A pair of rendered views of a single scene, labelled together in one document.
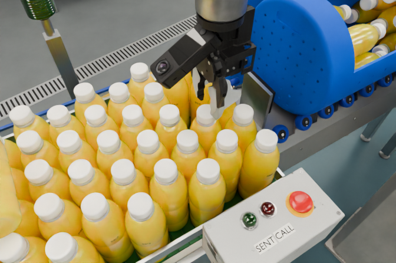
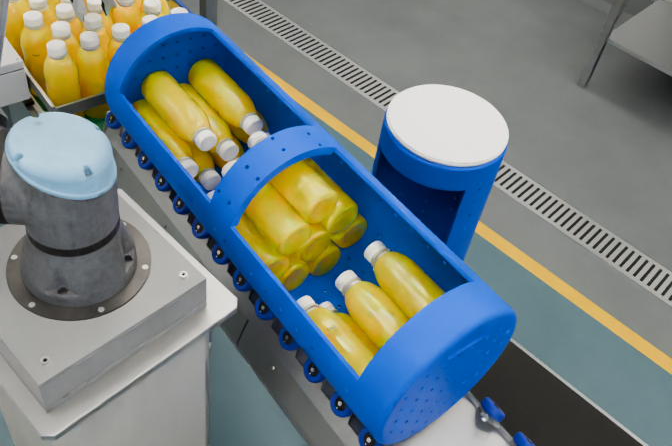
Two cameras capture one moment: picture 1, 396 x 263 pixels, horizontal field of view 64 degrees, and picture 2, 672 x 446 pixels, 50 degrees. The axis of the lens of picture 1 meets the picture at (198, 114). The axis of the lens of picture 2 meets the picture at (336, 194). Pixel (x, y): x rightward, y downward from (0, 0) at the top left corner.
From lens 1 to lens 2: 168 cm
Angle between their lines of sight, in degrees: 49
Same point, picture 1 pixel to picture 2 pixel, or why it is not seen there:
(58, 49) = not seen: outside the picture
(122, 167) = not seen: outside the picture
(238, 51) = not seen: outside the picture
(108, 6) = (634, 146)
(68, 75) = not seen: outside the picture
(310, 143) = (128, 178)
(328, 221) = not seen: outside the picture
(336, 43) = (124, 50)
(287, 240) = not seen: outside the picture
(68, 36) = (527, 110)
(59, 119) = not seen: outside the picture
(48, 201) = not seen: outside the picture
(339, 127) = (152, 210)
